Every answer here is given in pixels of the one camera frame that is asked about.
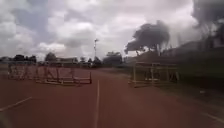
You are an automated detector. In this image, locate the group of pale hurdles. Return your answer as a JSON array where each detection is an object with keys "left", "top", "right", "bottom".
[{"left": 127, "top": 61, "right": 181, "bottom": 89}]

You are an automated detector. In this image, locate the tall dark tree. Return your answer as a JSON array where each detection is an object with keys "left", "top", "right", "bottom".
[{"left": 191, "top": 0, "right": 224, "bottom": 45}]

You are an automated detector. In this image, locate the red running track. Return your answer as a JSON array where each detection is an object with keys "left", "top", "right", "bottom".
[{"left": 0, "top": 67, "right": 224, "bottom": 128}]

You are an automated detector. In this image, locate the dark fence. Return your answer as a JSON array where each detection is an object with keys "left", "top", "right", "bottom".
[{"left": 124, "top": 41, "right": 224, "bottom": 90}]

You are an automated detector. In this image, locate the large dark tree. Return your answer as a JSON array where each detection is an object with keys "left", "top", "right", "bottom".
[{"left": 123, "top": 19, "right": 171, "bottom": 56}]

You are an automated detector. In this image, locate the row of distant trees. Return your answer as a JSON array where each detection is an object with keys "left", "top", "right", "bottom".
[{"left": 0, "top": 50, "right": 124, "bottom": 68}]

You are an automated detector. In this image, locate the tall floodlight pole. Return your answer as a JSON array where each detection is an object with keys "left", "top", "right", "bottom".
[{"left": 93, "top": 37, "right": 100, "bottom": 62}]

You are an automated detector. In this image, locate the grass verge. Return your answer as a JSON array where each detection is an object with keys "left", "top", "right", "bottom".
[{"left": 101, "top": 65, "right": 224, "bottom": 113}]

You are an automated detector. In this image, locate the row of red hurdles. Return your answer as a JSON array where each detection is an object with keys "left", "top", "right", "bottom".
[{"left": 6, "top": 62, "right": 93, "bottom": 86}]

